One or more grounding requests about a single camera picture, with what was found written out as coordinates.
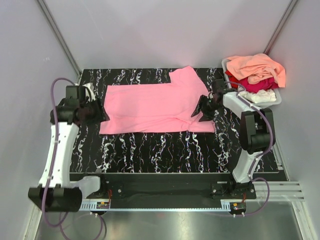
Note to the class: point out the white cream shirt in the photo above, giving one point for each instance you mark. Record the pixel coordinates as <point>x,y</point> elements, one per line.
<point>262,96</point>

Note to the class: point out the aluminium corner post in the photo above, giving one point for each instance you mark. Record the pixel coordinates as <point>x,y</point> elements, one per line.
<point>58,35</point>
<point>280,26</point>

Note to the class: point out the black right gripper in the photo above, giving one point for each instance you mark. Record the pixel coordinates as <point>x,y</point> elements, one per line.
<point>206,116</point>

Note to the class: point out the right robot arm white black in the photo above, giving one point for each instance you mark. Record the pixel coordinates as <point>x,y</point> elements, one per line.
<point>256,134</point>

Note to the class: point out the left aluminium corner post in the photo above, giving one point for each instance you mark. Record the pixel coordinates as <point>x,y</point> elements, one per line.
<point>58,35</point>

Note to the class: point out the right aluminium corner post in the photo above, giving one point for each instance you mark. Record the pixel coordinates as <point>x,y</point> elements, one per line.
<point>280,26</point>

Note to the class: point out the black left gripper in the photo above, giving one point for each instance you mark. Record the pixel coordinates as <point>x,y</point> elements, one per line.
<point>101,115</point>

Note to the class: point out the white plastic laundry basket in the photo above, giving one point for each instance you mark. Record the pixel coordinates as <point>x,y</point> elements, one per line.
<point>277,102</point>

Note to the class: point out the peach orange shirt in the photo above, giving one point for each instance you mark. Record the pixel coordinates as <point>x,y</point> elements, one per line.
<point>256,68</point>

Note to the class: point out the white slotted cable duct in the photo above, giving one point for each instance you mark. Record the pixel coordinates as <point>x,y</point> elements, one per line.
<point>161,206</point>

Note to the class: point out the pink t shirt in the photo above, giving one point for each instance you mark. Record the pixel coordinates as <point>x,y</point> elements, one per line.
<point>156,108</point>

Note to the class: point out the magenta red shirt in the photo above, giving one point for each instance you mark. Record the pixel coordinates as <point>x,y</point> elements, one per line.
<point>266,84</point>

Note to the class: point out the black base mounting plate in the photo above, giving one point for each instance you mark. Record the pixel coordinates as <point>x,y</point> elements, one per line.
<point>171,187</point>

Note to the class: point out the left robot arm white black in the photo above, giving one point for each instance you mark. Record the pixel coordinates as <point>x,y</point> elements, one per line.
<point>55,192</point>

